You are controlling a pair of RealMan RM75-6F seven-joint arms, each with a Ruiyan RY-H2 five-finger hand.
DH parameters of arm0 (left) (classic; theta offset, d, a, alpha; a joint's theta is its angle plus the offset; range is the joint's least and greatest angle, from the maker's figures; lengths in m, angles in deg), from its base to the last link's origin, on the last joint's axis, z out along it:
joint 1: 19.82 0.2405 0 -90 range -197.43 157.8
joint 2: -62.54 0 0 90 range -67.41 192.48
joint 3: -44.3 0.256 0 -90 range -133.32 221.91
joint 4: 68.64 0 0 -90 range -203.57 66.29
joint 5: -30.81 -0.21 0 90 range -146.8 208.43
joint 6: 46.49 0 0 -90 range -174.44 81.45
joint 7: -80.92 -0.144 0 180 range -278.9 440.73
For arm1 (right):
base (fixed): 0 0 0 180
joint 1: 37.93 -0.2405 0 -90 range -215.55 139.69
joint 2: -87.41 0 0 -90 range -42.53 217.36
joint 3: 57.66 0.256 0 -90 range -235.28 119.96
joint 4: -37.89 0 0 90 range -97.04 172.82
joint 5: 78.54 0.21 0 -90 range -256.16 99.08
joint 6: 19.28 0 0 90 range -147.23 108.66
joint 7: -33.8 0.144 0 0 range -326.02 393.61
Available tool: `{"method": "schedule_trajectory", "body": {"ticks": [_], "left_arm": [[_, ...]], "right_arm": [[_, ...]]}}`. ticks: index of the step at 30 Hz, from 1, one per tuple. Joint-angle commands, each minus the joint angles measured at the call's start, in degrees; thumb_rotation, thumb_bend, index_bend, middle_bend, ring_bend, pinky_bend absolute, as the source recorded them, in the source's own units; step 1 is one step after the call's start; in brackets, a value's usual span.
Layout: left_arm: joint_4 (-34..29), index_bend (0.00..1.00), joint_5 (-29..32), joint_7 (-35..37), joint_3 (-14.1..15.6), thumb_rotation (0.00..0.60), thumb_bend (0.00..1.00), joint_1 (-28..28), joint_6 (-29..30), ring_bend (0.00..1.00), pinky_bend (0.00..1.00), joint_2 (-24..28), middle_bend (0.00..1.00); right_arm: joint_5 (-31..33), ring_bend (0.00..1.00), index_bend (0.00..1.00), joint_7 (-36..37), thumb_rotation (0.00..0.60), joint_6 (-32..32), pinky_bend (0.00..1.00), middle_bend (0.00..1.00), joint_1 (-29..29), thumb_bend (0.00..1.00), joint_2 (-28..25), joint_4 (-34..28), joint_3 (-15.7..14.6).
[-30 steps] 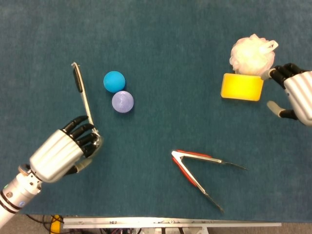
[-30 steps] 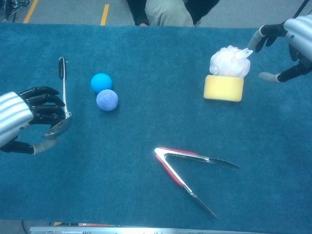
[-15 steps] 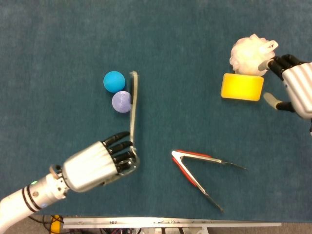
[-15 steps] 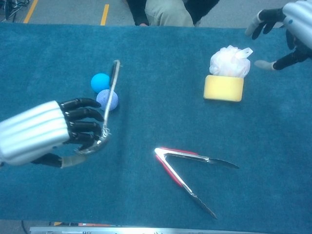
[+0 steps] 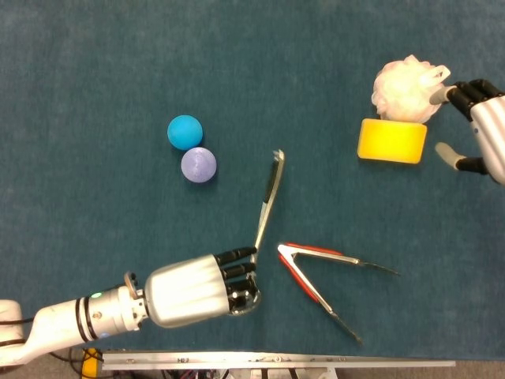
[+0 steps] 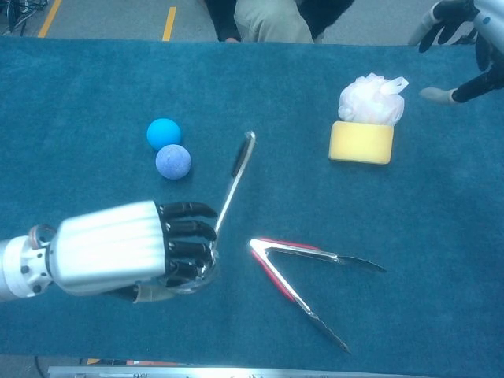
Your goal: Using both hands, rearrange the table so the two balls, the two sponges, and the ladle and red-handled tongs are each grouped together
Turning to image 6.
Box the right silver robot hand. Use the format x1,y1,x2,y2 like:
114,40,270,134
407,0,504,106

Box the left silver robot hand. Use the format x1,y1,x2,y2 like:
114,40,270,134
50,199,219,304

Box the dark blue ball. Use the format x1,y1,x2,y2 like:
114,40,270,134
154,143,193,181

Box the white mesh bath pouf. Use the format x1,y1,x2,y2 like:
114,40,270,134
338,73,410,127

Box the light blue ball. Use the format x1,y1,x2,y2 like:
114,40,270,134
146,117,183,152

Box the steel ladle black handle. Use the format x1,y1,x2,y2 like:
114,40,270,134
165,131,257,295

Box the yellow sponge block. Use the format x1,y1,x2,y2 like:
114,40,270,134
328,120,395,165

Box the steel tongs red grips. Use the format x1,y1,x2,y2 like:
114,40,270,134
248,237,387,354

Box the teal carpet table mat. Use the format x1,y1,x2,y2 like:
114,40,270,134
0,36,504,375

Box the seated person khaki trousers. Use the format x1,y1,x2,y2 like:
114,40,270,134
206,0,355,44

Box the aluminium rail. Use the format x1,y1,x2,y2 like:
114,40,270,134
47,365,434,378

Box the tangled floor cables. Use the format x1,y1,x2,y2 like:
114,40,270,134
0,0,48,35

